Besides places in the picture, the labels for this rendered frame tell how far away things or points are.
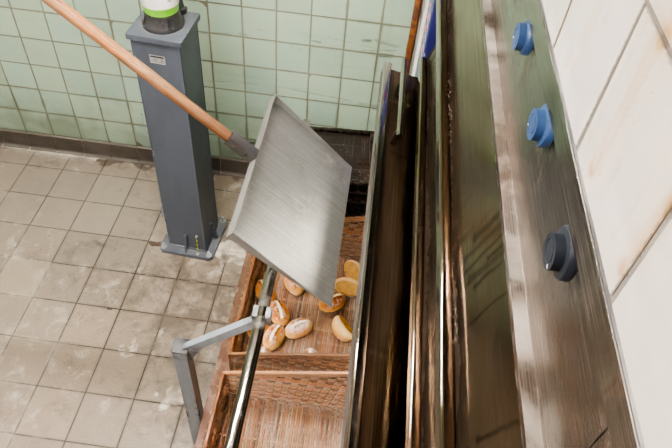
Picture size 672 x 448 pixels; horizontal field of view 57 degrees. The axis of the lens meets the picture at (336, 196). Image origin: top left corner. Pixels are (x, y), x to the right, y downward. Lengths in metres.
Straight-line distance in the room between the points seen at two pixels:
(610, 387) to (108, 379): 2.52
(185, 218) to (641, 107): 2.63
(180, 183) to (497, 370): 2.19
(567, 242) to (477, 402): 0.29
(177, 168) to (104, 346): 0.83
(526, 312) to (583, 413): 0.18
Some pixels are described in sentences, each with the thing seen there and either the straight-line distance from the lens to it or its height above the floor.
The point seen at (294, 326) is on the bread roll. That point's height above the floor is 0.64.
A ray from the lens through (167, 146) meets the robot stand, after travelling 2.66.
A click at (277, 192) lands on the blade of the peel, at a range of 1.71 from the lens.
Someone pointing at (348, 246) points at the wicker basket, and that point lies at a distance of 2.30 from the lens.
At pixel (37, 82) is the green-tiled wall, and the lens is 3.53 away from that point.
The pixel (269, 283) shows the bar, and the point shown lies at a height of 1.17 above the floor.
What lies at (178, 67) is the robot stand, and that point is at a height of 1.09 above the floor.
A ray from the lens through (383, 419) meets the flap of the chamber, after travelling 1.14.
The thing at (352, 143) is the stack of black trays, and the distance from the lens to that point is 2.34.
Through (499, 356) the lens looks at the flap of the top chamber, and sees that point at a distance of 0.76.
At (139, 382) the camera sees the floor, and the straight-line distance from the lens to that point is 2.80.
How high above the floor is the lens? 2.45
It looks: 46 degrees down
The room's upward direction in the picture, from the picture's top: 6 degrees clockwise
